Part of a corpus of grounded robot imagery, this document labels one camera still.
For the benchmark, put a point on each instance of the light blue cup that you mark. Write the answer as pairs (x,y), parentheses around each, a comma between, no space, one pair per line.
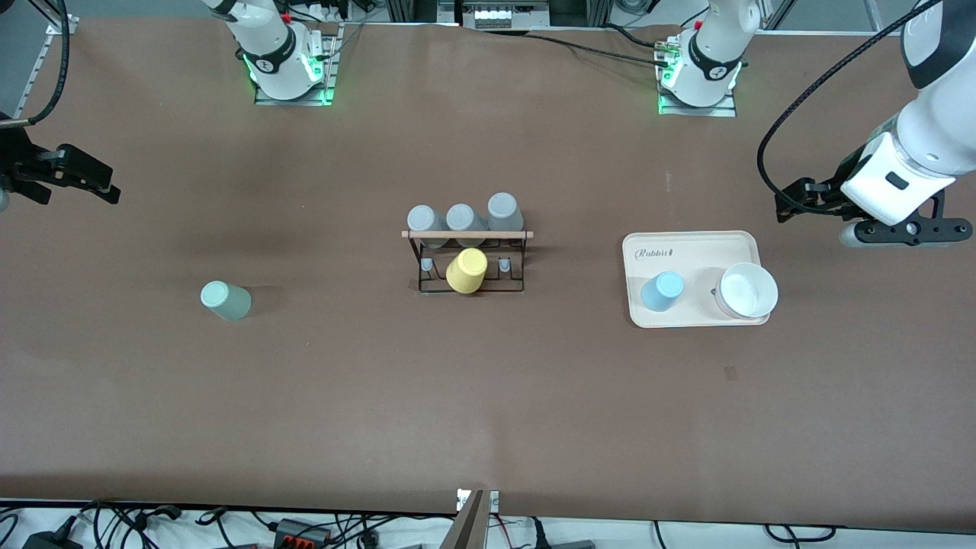
(662,291)

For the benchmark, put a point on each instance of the pale green cup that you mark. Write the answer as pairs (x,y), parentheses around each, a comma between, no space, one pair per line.
(229,303)

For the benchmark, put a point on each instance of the black power adapter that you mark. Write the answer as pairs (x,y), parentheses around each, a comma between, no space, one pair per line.
(53,541)

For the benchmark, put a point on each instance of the tan camera mount beam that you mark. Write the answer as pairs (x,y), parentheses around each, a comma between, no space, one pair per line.
(467,530)

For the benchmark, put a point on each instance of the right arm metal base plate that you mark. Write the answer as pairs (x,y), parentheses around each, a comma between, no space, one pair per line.
(329,84)

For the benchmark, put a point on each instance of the white bowl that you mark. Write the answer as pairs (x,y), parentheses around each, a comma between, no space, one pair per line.
(747,291)

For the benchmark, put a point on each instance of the yellow cup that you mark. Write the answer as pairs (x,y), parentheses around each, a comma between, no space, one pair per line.
(467,271)

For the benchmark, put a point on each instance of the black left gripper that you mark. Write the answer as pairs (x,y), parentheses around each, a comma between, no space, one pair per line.
(833,190)

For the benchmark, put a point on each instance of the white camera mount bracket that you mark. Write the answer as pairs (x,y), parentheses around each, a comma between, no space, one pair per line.
(493,502)

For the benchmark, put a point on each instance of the perforated metal table rail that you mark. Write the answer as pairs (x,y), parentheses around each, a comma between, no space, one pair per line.
(34,76)

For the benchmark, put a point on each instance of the grey cup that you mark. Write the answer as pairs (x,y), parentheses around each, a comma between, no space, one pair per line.
(461,217)
(423,219)
(503,210)

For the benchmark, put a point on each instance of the pink plastic tray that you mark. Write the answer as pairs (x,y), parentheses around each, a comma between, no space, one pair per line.
(686,255)

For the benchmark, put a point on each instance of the grey connector box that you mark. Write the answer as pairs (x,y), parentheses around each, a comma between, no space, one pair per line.
(503,15)

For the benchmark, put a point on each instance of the aluminium corner bracket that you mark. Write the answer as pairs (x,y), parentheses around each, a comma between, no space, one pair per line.
(62,24)

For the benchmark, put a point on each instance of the grey block with orange levers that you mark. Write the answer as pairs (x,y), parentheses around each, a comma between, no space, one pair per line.
(301,532)

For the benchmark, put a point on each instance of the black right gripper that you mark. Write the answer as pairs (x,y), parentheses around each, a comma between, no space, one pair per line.
(17,169)

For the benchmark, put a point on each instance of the black power plug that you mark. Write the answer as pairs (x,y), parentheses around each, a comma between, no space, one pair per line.
(540,537)

